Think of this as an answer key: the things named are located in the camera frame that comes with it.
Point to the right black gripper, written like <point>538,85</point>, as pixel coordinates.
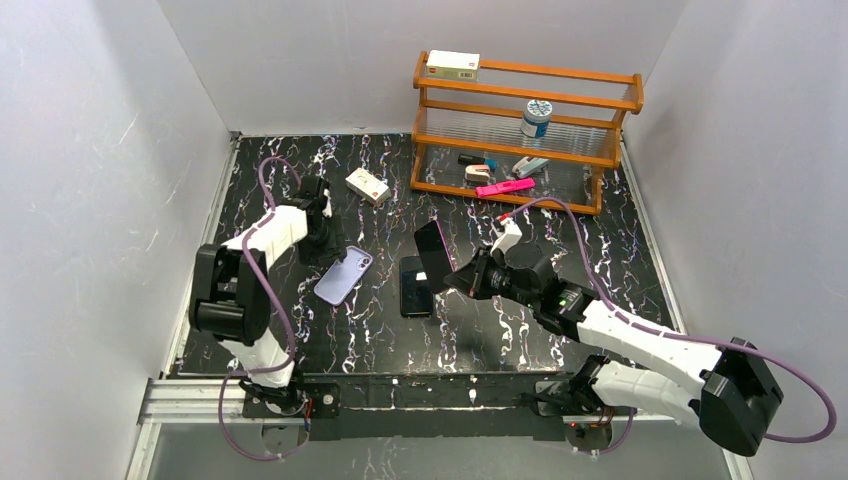
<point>473,279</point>

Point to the beige small stapler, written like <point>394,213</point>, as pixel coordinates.
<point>477,173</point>

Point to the lavender smartphone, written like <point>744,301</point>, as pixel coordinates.
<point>343,276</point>

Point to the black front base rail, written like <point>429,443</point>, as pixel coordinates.
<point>464,405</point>

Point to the white teal stapler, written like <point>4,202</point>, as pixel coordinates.
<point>528,166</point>

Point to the black teal marker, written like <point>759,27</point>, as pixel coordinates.
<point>467,159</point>

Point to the pink-edged dark smartphone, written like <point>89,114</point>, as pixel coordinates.
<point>432,250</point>

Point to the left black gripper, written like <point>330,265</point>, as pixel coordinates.
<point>322,240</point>

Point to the white smartphone dark screen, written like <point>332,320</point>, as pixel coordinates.
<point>416,291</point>

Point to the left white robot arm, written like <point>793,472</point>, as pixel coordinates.
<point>232,299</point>

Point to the white red small box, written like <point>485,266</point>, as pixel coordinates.
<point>369,187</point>

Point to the pink highlighter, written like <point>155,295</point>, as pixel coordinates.
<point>505,187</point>

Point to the black phone case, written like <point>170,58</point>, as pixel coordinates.
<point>403,291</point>

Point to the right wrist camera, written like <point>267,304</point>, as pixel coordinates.
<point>509,236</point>

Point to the orange wooden shelf rack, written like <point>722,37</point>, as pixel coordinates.
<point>483,118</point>

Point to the white box on shelf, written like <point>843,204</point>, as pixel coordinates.
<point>452,65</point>

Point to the blue white round jar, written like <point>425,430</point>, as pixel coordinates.
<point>536,118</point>

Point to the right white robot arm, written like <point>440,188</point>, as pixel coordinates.
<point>725,391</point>

